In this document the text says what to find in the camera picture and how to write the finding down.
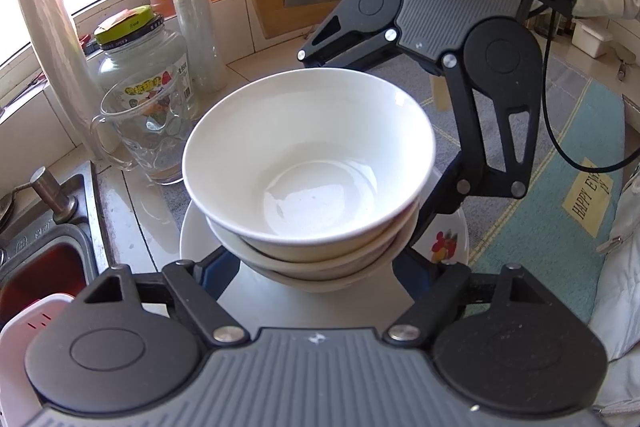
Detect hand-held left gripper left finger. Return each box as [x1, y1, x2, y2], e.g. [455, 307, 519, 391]
[84, 247, 251, 349]

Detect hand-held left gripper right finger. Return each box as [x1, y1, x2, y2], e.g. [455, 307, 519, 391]
[387, 247, 550, 349]

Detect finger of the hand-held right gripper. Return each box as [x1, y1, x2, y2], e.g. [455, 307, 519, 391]
[296, 2, 402, 70]
[406, 53, 545, 254]

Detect stained white fruit-print plate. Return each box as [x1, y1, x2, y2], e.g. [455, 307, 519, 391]
[179, 167, 471, 335]

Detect white ceramic bowl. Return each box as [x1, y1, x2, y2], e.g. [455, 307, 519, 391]
[181, 68, 437, 253]
[255, 232, 418, 295]
[206, 202, 421, 279]

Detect grey and teal dish mat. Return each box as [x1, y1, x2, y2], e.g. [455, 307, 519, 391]
[160, 42, 628, 348]

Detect clear glass mug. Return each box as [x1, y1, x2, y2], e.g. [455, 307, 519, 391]
[90, 79, 201, 185]

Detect steel sink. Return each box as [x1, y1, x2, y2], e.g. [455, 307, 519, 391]
[0, 159, 112, 308]

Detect white plastic box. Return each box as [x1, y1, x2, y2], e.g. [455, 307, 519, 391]
[571, 19, 615, 58]

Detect tall plastic wrap roll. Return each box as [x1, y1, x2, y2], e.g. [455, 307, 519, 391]
[154, 0, 227, 94]

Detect red basin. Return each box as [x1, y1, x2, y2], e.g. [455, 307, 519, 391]
[0, 243, 87, 320]

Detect steel soap dispenser pump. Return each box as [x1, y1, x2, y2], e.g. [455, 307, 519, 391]
[29, 167, 79, 226]

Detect glass jar green lid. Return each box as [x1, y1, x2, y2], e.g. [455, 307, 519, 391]
[94, 6, 195, 128]

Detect white strainer basket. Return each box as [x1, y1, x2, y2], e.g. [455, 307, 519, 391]
[0, 294, 76, 427]

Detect person's white jacket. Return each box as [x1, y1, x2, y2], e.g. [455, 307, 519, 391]
[592, 177, 640, 415]

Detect sink drain stopper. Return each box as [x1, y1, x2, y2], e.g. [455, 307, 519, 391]
[0, 192, 18, 228]

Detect short plastic wrap roll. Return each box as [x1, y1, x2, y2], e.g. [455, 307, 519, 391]
[16, 0, 108, 160]

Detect black cable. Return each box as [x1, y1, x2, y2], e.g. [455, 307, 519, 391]
[541, 2, 640, 172]

